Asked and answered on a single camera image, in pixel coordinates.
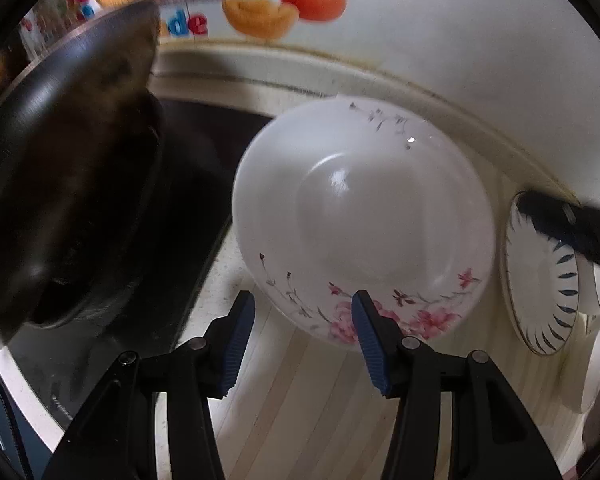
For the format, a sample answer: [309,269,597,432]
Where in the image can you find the white plate blue dashes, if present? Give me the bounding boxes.
[501,194,580,356]

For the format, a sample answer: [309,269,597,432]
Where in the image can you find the black wok pan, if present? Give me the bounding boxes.
[0,0,159,348]

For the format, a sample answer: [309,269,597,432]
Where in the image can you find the white floral plate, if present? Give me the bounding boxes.
[232,96,495,350]

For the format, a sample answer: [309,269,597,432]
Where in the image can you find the white bowl dark rim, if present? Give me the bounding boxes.
[577,255,600,316]

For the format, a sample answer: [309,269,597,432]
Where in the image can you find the black induction cooktop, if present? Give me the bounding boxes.
[8,96,268,427]

